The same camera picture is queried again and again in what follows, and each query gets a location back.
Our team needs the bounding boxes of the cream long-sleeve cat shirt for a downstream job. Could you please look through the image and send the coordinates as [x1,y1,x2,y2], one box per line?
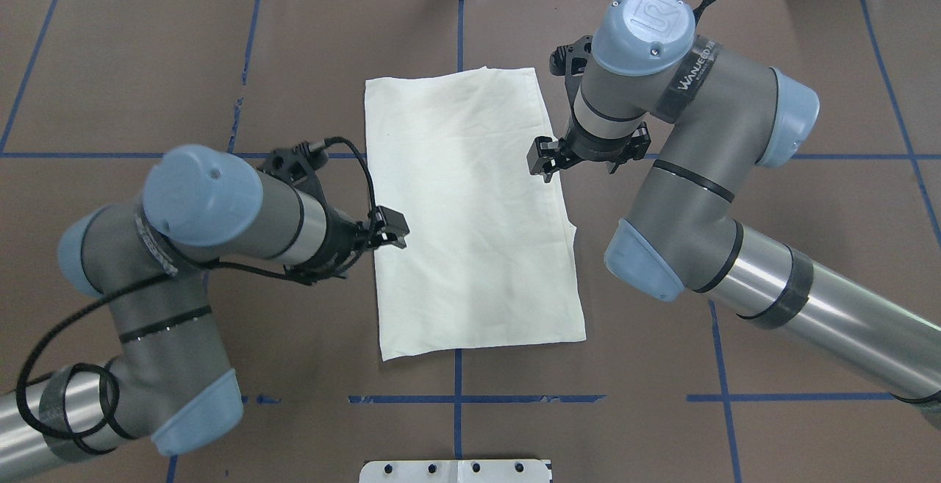
[364,67,586,360]

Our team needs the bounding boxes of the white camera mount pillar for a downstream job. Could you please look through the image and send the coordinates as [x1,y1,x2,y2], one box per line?
[359,459,554,482]

